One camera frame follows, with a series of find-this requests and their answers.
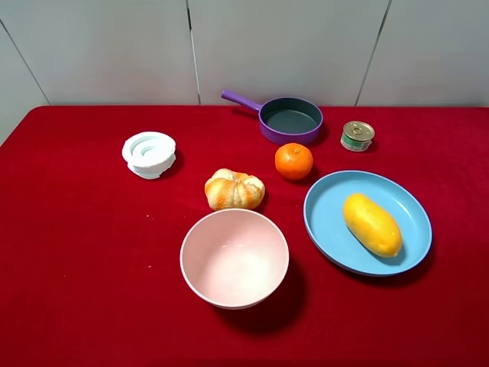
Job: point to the yellow mango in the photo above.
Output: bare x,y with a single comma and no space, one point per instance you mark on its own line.
372,225

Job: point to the peeled mandarin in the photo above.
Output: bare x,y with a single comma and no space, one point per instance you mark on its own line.
227,189

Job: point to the orange mandarin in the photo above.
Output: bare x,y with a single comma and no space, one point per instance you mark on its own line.
293,161

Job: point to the pink bowl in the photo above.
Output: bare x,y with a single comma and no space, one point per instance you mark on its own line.
234,258

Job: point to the blue round plate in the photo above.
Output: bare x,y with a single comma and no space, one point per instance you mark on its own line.
322,211

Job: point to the white round foam piece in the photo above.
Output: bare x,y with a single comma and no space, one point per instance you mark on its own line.
149,154

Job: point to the small gold-lid tin can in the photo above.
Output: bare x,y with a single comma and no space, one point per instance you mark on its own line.
357,136

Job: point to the purple saucepan with handle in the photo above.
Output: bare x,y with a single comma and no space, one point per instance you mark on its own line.
283,120

